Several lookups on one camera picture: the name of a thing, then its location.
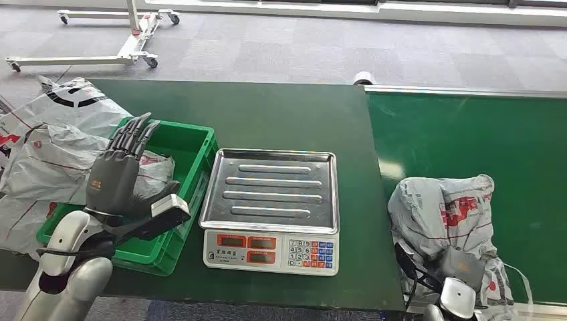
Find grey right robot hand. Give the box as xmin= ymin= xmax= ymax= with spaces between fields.
xmin=437 ymin=245 xmax=486 ymax=291

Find flat grey package red stripes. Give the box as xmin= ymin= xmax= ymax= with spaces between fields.
xmin=0 ymin=195 xmax=60 ymax=262

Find white scale with steel tray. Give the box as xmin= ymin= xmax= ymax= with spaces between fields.
xmin=198 ymin=148 xmax=341 ymax=278

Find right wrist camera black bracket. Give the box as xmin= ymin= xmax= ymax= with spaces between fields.
xmin=394 ymin=242 xmax=444 ymax=294

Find green conveyor belt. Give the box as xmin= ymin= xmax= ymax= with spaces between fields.
xmin=364 ymin=84 xmax=567 ymax=321

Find grey package with black print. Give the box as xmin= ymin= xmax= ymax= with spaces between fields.
xmin=0 ymin=76 xmax=134 ymax=152

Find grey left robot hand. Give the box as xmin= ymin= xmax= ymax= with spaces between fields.
xmin=84 ymin=112 xmax=182 ymax=219

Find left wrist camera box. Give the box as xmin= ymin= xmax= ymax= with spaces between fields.
xmin=102 ymin=194 xmax=192 ymax=245

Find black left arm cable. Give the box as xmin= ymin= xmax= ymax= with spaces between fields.
xmin=36 ymin=242 xmax=117 ymax=259

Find grey package with red print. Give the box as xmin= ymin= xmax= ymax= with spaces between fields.
xmin=387 ymin=174 xmax=532 ymax=321

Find green plastic basket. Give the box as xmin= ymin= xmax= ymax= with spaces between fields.
xmin=36 ymin=117 xmax=220 ymax=278

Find white wheeled stand frame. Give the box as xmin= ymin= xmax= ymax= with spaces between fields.
xmin=5 ymin=0 xmax=181 ymax=73

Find white roller end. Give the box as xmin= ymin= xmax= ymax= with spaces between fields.
xmin=352 ymin=70 xmax=377 ymax=86

